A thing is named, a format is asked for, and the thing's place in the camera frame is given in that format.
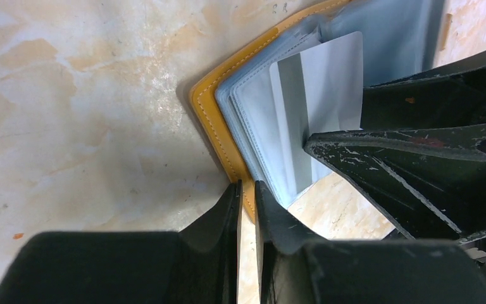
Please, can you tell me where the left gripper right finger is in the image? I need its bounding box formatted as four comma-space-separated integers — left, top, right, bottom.
255, 181, 486, 303

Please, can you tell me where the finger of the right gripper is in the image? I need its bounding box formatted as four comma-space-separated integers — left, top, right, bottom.
361, 51, 486, 130
304, 123, 486, 244

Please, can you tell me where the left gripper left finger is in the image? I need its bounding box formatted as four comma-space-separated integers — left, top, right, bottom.
0, 182, 242, 303

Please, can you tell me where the thin white credit card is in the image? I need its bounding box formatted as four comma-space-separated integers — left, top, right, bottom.
268, 32, 363, 204

